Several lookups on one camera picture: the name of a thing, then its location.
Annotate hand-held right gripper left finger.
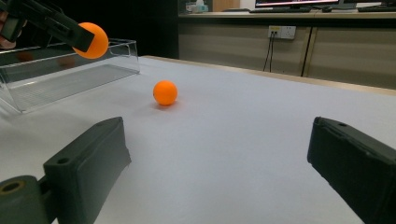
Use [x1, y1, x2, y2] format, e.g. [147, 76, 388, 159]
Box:
[43, 116, 133, 224]

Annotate white board sheet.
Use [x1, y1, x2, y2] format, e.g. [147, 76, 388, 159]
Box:
[0, 55, 396, 224]

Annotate computer monitor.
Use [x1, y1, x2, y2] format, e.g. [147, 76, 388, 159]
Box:
[255, 0, 340, 7]

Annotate white wall socket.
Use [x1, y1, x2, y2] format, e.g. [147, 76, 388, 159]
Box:
[268, 25, 297, 40]

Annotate pale teal bottles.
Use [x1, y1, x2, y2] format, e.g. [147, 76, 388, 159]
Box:
[185, 0, 209, 14]

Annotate black keyboard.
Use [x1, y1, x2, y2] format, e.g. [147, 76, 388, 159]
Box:
[358, 5, 396, 13]
[248, 7, 312, 14]

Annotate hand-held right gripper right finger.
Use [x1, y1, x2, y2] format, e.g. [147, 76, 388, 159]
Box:
[306, 116, 396, 224]

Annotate orange ball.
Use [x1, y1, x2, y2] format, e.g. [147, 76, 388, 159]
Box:
[152, 79, 179, 106]
[72, 21, 110, 60]

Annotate black power cable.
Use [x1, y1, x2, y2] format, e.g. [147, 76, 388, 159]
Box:
[270, 33, 276, 73]
[262, 33, 273, 72]

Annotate clear plastic tray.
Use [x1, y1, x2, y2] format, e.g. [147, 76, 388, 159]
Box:
[0, 37, 140, 114]

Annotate dark curtain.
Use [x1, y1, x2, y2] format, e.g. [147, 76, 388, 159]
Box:
[18, 0, 180, 60]

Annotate beige cabinet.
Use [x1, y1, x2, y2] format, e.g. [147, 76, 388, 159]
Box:
[178, 10, 396, 90]

